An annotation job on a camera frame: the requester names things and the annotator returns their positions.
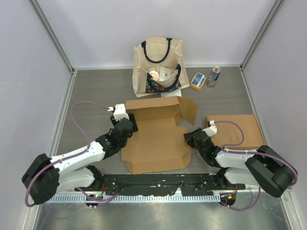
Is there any spare cardboard blank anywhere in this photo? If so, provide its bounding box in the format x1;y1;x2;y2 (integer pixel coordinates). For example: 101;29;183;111
121;96;198;174

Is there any brown cardboard box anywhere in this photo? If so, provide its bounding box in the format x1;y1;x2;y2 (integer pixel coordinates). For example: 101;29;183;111
205;115;265;150

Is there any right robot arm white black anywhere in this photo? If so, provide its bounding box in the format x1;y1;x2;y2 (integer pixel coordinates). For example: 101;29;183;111
184;128;298;197

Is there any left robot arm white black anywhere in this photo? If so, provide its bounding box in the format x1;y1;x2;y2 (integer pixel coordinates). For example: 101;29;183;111
22;113;138;207

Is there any white box in bag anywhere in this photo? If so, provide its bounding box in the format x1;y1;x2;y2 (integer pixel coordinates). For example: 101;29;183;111
159;67;172;81

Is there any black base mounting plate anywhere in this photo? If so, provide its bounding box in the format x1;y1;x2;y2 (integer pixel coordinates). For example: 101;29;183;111
82;173;246;196

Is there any tape roll in bag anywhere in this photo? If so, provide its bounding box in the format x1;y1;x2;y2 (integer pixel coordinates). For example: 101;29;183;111
148;70;160;81

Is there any silver blue drink can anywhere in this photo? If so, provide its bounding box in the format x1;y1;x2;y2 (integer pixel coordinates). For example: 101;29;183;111
207;66;221;87

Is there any beige canvas tote bag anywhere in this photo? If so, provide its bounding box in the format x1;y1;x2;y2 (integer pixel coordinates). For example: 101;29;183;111
132;37;189;97

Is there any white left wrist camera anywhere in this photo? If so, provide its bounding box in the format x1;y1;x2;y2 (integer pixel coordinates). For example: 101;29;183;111
107;103;129;121

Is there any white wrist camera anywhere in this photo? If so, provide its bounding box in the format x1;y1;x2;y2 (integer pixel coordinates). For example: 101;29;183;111
107;103;129;121
202;120;217;137

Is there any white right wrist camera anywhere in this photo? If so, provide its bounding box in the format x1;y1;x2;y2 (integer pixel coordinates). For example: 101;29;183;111
202;120;217;137

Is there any white slotted cable duct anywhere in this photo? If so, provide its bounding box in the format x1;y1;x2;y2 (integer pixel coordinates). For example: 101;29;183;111
47;193;221;204

